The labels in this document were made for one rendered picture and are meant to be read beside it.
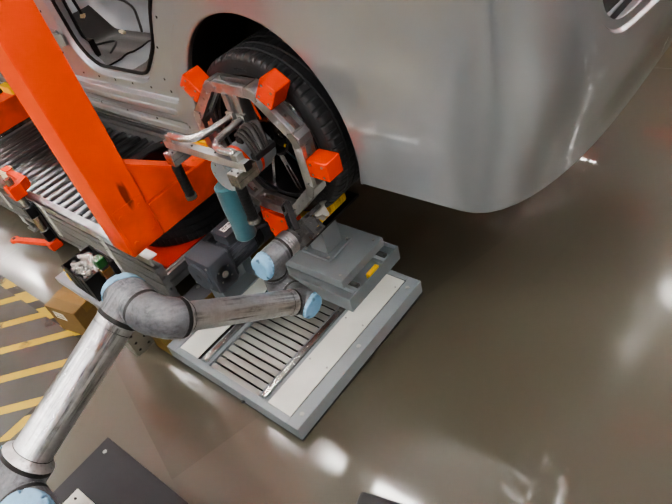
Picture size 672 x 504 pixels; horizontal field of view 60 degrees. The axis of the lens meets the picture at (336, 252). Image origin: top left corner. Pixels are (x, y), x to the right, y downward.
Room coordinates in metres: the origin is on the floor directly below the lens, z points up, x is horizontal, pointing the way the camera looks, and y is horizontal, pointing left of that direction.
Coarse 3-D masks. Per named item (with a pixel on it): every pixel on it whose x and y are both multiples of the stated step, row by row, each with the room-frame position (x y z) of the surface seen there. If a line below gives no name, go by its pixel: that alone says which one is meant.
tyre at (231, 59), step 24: (240, 48) 1.97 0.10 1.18; (264, 48) 1.92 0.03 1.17; (288, 48) 1.90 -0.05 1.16; (216, 72) 2.03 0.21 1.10; (240, 72) 1.93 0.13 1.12; (264, 72) 1.83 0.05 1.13; (288, 72) 1.80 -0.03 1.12; (312, 72) 1.81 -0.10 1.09; (288, 96) 1.77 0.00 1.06; (312, 96) 1.73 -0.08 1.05; (312, 120) 1.71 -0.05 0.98; (336, 120) 1.71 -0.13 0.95; (336, 144) 1.68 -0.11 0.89; (336, 192) 1.70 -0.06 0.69
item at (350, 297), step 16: (384, 256) 1.87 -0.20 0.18; (288, 272) 1.99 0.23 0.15; (368, 272) 1.80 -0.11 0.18; (384, 272) 1.84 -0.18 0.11; (320, 288) 1.81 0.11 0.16; (336, 288) 1.79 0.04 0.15; (352, 288) 1.74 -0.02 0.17; (368, 288) 1.76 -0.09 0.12; (336, 304) 1.75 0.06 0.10; (352, 304) 1.69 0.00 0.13
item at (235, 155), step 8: (232, 96) 1.84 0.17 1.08; (240, 104) 1.83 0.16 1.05; (240, 112) 1.83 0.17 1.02; (240, 120) 1.81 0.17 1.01; (224, 128) 1.78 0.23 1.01; (232, 128) 1.78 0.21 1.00; (216, 136) 1.74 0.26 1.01; (224, 136) 1.75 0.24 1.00; (216, 144) 1.69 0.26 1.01; (224, 152) 1.64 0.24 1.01; (232, 152) 1.61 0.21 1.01; (240, 152) 1.61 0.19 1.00; (232, 160) 1.62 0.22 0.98; (240, 160) 1.60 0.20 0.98
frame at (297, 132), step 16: (208, 80) 1.94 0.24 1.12; (224, 80) 1.93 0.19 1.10; (240, 80) 1.87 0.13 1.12; (256, 80) 1.82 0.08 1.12; (208, 96) 1.96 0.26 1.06; (240, 96) 1.82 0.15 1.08; (208, 112) 2.06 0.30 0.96; (272, 112) 1.72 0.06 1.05; (288, 112) 1.73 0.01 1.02; (288, 128) 1.68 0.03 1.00; (304, 128) 1.69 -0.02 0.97; (208, 144) 2.06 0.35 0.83; (224, 144) 2.07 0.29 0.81; (304, 144) 1.66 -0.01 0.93; (304, 160) 1.66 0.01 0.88; (304, 176) 1.68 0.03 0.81; (256, 192) 1.95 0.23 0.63; (272, 192) 1.93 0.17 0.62; (304, 192) 1.70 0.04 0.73; (272, 208) 1.86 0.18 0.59; (304, 208) 1.79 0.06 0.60
